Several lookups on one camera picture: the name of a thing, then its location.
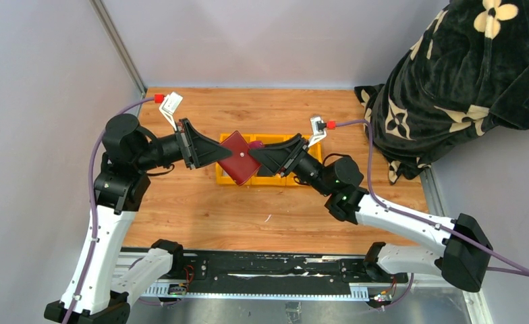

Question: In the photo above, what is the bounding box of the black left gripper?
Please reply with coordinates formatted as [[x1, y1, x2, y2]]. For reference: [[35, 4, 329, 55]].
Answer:
[[135, 119, 233, 171]]

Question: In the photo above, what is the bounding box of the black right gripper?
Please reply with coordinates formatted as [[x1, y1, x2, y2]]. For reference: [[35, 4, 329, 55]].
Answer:
[[249, 133, 334, 197]]

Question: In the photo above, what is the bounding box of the red leather card holder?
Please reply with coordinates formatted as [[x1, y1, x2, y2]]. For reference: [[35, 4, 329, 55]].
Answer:
[[218, 130, 265, 186]]

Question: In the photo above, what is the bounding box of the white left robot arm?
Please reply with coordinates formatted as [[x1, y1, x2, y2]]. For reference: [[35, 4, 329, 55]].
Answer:
[[44, 113, 231, 323]]

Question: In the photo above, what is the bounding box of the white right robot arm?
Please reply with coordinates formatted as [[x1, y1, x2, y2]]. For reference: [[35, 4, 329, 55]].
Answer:
[[248, 134, 493, 292]]

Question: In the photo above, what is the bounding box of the yellow bin with black holder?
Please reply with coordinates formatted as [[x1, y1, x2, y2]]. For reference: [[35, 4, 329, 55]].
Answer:
[[250, 134, 286, 187]]

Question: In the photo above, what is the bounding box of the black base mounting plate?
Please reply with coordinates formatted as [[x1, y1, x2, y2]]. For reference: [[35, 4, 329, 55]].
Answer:
[[141, 250, 410, 296]]

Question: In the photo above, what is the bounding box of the black floral blanket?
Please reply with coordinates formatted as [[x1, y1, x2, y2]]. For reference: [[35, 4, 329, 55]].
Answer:
[[354, 1, 529, 183]]

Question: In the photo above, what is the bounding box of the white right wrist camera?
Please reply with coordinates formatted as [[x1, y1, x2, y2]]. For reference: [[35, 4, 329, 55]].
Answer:
[[308, 115, 337, 148]]

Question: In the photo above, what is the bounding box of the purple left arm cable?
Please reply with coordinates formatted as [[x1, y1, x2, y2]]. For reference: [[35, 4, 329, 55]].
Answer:
[[61, 98, 158, 324]]

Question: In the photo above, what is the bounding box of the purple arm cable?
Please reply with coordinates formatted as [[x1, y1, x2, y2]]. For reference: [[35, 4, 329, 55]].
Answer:
[[61, 98, 158, 324], [333, 119, 529, 309]]

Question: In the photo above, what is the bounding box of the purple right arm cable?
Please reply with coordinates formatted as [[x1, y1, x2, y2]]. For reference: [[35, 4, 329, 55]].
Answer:
[[333, 119, 529, 309]]

